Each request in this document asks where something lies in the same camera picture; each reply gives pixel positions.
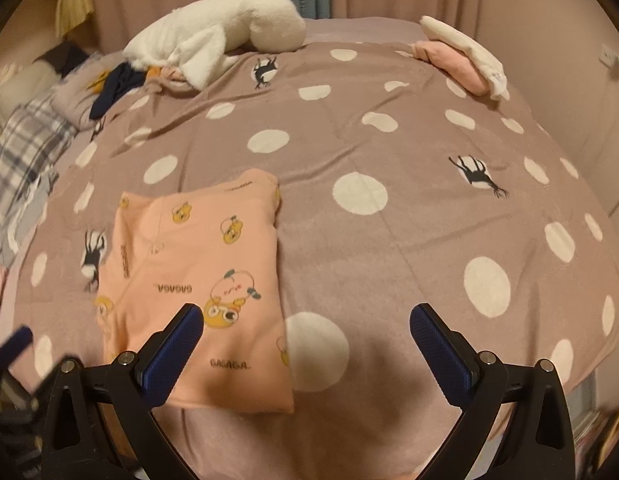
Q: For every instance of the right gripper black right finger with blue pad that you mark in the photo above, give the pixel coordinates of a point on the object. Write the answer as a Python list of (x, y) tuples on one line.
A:
[(538, 440)]

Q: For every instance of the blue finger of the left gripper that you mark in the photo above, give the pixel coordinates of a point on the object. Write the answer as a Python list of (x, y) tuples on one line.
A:
[(14, 346)]

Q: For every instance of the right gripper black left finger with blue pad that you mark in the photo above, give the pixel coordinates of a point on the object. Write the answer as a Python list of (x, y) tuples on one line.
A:
[(76, 441)]

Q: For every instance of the peach cartoon print garment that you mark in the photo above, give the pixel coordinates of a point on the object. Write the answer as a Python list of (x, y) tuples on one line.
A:
[(215, 248)]

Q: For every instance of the light blue ruffled cloth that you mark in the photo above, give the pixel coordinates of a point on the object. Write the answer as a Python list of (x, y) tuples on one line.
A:
[(24, 215)]

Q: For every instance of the plaid blue grey pillow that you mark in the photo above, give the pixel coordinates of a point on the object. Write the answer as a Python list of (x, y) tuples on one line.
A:
[(34, 138)]

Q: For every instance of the mauve pillow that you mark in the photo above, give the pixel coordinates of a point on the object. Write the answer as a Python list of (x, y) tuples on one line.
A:
[(75, 98)]

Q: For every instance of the beige pillow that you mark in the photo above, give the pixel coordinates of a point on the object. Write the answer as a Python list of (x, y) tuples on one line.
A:
[(24, 86)]

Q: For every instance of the mauve polka dot bedspread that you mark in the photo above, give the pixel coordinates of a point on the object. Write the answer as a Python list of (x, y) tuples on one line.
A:
[(396, 187)]

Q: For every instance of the dark navy garment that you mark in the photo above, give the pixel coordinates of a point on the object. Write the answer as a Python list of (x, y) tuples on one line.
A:
[(121, 80)]

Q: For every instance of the yellow tassel fringe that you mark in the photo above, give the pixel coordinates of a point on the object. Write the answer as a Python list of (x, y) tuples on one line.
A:
[(70, 14)]

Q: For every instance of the white plush blanket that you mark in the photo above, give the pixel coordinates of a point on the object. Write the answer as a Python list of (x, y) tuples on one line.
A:
[(197, 39)]

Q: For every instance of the folded pink garment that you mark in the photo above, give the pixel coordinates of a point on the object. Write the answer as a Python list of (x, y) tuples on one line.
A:
[(455, 63)]

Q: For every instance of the folded cream garment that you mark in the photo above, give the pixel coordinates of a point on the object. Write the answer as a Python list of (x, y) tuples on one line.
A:
[(485, 62)]

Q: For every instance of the white wall socket strip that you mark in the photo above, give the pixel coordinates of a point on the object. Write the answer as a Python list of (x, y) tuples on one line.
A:
[(609, 59)]

